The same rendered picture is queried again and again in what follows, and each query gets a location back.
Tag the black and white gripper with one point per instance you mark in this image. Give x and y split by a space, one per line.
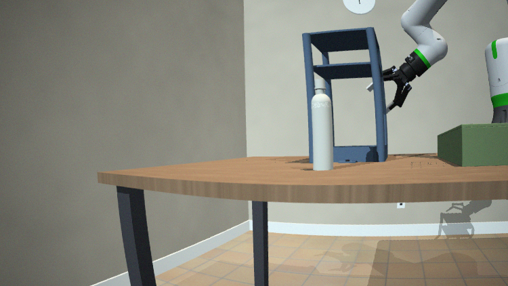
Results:
401 78

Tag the white and grey bottle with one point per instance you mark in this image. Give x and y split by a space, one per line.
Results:
322 128

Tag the blue shelving unit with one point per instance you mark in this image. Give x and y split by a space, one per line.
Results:
347 40

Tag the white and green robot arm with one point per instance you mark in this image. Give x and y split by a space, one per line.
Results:
432 47

